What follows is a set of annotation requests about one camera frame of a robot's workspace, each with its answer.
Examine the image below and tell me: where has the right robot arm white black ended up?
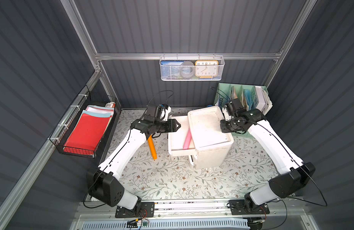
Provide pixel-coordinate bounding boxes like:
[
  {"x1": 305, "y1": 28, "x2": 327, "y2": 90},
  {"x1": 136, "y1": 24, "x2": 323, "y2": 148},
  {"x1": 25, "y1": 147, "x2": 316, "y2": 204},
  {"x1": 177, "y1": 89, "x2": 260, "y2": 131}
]
[{"x1": 220, "y1": 99, "x2": 315, "y2": 211}]

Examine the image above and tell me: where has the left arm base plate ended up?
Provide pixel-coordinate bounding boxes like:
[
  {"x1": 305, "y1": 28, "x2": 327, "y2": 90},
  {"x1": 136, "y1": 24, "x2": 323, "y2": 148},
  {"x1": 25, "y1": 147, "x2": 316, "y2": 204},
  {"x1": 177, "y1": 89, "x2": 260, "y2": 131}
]
[{"x1": 115, "y1": 202, "x2": 155, "y2": 218}]

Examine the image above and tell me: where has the white wire wall basket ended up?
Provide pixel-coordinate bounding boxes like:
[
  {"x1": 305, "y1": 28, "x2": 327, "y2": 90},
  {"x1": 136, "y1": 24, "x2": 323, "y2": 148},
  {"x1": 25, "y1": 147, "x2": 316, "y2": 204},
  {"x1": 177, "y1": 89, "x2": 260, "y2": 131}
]
[{"x1": 159, "y1": 54, "x2": 225, "y2": 81}]

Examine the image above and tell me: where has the mint green file organizer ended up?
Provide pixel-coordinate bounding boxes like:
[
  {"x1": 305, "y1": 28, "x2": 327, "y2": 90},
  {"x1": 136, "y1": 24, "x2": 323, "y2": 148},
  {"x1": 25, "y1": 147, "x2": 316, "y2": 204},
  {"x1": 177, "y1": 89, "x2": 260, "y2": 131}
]
[{"x1": 212, "y1": 82, "x2": 270, "y2": 139}]

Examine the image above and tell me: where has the white plastic drawer cabinet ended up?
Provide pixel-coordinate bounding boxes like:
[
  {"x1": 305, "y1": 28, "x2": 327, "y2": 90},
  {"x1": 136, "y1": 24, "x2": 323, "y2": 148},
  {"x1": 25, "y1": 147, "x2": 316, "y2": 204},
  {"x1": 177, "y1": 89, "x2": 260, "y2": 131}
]
[{"x1": 188, "y1": 106, "x2": 234, "y2": 170}]

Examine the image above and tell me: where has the yellow alarm clock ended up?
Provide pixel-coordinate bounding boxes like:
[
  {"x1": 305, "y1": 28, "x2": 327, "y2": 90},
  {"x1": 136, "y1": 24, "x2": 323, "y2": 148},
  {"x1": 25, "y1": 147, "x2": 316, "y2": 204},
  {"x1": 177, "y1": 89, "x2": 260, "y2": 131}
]
[{"x1": 195, "y1": 60, "x2": 219, "y2": 78}]

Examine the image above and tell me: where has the red paper folder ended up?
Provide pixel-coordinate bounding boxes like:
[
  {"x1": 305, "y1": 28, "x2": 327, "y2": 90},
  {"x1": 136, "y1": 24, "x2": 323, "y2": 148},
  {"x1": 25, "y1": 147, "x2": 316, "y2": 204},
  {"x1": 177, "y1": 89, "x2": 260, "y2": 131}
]
[{"x1": 64, "y1": 110, "x2": 113, "y2": 156}]

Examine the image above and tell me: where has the white vented cable duct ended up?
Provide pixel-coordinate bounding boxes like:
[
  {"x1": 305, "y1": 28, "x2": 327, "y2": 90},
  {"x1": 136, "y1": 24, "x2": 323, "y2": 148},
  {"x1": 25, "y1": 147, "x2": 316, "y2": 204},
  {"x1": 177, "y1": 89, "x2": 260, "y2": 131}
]
[{"x1": 80, "y1": 218, "x2": 250, "y2": 230}]

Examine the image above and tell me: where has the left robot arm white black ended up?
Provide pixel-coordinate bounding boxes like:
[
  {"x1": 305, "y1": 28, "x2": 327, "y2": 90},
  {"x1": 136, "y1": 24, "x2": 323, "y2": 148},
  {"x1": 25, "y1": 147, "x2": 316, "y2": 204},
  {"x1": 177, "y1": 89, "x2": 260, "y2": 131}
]
[{"x1": 86, "y1": 104, "x2": 181, "y2": 214}]

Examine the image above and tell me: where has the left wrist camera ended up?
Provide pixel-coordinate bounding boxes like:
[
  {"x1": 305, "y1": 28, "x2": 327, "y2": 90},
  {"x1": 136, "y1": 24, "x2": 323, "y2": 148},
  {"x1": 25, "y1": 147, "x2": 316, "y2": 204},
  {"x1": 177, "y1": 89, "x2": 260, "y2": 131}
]
[{"x1": 160, "y1": 104, "x2": 171, "y2": 121}]

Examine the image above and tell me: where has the white pulled out drawer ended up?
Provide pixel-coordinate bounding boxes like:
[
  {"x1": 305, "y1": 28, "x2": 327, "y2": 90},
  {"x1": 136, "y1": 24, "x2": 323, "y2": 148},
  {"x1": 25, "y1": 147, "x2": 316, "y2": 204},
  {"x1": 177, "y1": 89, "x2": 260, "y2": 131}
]
[{"x1": 168, "y1": 116, "x2": 197, "y2": 157}]

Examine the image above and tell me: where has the pink toy microphone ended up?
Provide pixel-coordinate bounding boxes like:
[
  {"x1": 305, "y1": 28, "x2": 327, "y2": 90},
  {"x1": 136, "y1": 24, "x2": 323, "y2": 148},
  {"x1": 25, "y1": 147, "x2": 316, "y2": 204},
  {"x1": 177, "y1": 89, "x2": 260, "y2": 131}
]
[{"x1": 183, "y1": 128, "x2": 192, "y2": 150}]

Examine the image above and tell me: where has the black wire side basket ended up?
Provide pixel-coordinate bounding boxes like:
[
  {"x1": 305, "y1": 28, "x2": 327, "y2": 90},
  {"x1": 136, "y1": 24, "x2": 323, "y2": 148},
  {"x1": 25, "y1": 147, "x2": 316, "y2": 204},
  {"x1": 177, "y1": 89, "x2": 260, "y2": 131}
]
[{"x1": 49, "y1": 86, "x2": 117, "y2": 158}]

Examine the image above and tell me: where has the orange toy microphone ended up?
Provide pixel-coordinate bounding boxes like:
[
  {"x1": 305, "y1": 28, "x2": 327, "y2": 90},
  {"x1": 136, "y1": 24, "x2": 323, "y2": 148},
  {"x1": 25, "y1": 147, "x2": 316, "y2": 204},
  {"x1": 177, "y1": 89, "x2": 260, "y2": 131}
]
[{"x1": 147, "y1": 136, "x2": 157, "y2": 160}]

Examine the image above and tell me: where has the grey tape roll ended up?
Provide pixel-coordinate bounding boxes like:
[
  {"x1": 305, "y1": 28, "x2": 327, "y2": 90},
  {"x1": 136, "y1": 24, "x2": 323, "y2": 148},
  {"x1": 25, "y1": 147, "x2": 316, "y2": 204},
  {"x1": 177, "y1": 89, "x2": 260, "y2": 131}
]
[{"x1": 180, "y1": 61, "x2": 195, "y2": 79}]

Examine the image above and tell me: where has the blue box in basket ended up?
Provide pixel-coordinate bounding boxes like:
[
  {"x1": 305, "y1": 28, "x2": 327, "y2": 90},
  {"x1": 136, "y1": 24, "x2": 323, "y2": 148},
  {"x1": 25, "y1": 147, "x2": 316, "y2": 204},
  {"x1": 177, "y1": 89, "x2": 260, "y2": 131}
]
[{"x1": 160, "y1": 60, "x2": 184, "y2": 80}]

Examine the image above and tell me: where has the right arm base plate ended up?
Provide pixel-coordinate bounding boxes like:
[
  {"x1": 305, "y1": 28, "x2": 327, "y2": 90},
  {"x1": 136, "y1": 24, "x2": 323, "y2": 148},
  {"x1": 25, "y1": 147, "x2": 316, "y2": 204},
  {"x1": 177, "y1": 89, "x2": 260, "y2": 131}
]
[{"x1": 226, "y1": 199, "x2": 270, "y2": 215}]

